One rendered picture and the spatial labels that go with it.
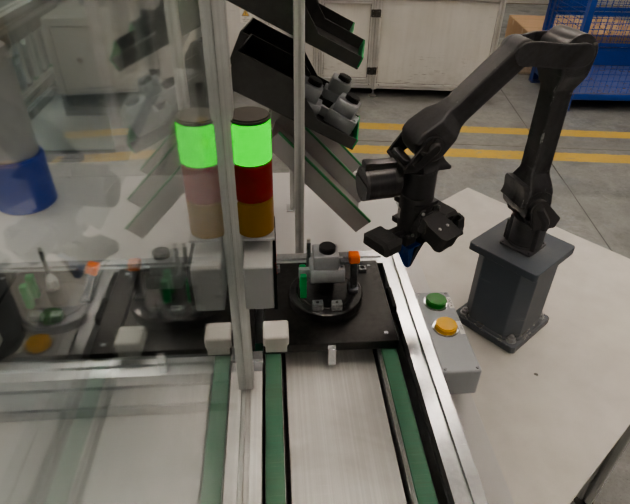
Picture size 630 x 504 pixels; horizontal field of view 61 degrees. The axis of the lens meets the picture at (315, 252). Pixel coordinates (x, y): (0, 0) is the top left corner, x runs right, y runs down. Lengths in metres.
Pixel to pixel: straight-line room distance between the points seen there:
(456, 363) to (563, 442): 0.22
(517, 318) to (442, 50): 4.02
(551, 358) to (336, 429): 0.49
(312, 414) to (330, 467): 0.10
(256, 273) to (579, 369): 0.73
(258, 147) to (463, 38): 4.42
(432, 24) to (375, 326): 4.11
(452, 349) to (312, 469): 0.32
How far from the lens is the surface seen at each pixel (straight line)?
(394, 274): 1.13
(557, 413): 1.09
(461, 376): 0.96
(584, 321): 1.30
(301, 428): 0.90
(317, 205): 1.54
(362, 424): 0.91
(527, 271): 1.04
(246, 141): 0.62
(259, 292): 0.69
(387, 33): 4.89
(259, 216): 0.67
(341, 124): 1.13
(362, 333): 0.97
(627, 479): 2.21
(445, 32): 4.95
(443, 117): 0.85
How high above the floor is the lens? 1.64
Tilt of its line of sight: 36 degrees down
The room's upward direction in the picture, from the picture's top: 1 degrees clockwise
